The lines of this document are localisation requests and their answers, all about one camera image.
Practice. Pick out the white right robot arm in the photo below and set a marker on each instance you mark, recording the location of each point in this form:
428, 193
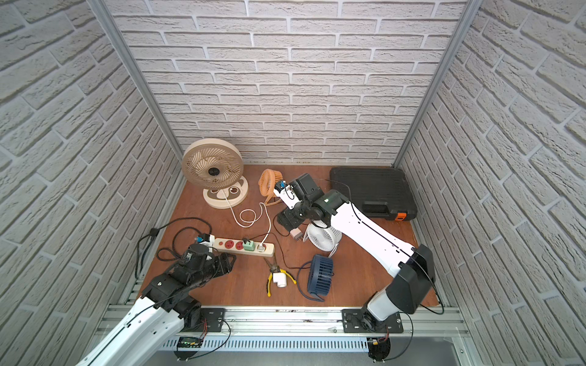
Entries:
412, 268

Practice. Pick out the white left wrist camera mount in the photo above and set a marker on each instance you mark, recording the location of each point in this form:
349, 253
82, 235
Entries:
205, 239

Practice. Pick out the pink plug adapter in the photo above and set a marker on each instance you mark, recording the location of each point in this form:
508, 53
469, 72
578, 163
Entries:
296, 234

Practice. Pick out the small white desk fan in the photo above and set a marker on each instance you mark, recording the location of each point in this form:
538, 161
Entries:
325, 239

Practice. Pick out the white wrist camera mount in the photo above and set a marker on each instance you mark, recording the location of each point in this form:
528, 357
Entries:
286, 194
205, 239

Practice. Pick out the black plastic tool case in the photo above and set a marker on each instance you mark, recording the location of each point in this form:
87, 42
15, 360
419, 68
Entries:
377, 192

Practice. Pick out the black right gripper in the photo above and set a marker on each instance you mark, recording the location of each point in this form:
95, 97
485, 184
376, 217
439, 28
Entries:
285, 219

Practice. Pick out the small orange desk fan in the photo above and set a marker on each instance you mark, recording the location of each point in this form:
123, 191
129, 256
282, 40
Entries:
267, 183

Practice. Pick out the yellow handled pliers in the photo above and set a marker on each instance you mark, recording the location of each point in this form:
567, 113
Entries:
274, 267

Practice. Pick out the navy blue desk fan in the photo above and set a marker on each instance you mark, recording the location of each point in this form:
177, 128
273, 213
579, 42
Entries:
320, 275

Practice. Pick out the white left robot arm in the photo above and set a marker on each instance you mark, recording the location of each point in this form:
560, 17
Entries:
164, 308

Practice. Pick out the large beige desk fan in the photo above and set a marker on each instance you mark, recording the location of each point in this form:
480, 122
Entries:
217, 167

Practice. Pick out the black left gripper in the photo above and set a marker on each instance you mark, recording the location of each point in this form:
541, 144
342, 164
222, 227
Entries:
219, 264

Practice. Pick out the green plug adapter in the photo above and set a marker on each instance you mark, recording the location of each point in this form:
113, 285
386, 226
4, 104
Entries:
249, 245

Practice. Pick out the beige power strip red sockets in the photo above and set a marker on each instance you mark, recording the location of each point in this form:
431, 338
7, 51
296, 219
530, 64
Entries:
234, 246

